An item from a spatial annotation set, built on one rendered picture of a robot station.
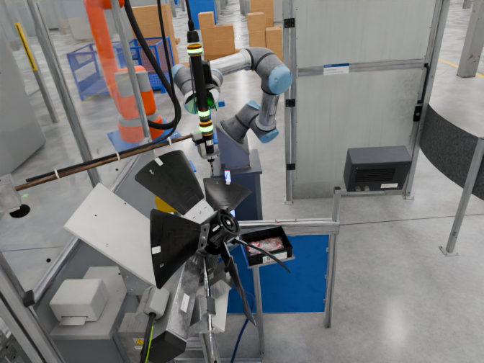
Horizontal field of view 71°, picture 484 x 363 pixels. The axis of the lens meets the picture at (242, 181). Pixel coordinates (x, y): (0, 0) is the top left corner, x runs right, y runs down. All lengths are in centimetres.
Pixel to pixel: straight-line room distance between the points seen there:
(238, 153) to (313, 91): 122
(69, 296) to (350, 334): 166
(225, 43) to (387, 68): 774
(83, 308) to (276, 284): 110
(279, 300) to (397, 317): 80
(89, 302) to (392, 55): 267
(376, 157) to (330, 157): 166
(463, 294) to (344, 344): 94
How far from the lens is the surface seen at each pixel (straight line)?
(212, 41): 1044
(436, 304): 273
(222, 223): 119
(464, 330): 266
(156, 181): 126
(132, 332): 149
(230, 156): 199
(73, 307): 152
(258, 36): 870
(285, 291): 217
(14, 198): 106
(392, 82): 314
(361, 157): 162
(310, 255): 197
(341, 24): 293
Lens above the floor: 197
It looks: 31 degrees down
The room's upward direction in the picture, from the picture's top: 6 degrees counter-clockwise
